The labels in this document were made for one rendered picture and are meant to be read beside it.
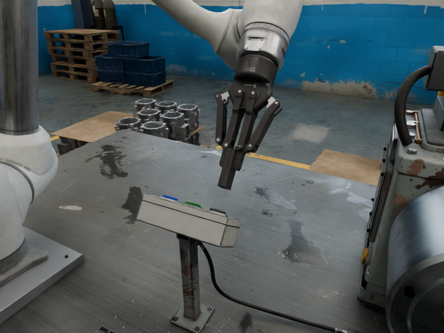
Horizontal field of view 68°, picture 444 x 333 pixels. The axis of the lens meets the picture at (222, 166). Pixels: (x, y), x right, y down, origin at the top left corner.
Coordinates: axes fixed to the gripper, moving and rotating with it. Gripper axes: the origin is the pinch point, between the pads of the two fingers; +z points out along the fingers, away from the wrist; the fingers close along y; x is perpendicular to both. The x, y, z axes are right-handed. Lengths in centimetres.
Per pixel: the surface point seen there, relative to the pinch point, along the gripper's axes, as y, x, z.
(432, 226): 31.3, -1.8, 2.0
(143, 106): -176, 185, -68
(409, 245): 29.2, -1.1, 5.2
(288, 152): -53, 275, -70
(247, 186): -15, 59, -4
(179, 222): -4.8, -3.4, 11.3
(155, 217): -9.6, -3.4, 11.7
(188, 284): -4.7, 7.2, 22.8
